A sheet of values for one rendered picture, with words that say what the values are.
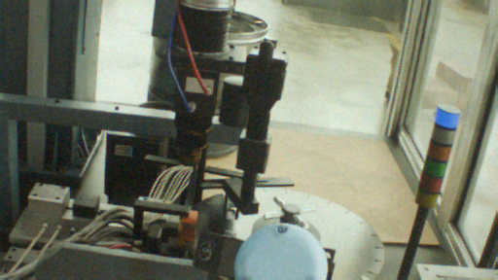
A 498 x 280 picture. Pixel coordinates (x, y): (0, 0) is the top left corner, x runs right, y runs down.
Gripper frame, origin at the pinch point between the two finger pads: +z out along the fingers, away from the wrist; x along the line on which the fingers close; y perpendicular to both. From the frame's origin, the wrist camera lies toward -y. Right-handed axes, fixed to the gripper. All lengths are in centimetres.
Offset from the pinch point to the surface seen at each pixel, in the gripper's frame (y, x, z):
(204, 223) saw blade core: -12.9, 4.8, 17.3
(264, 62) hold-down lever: -6.7, 25.6, -5.9
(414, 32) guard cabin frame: 23, 80, 100
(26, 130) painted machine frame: -67, 18, 55
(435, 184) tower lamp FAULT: 24.5, 21.1, 27.9
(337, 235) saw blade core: 8.5, 7.8, 21.1
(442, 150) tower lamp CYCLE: 24.0, 26.6, 24.1
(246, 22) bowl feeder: -25, 63, 79
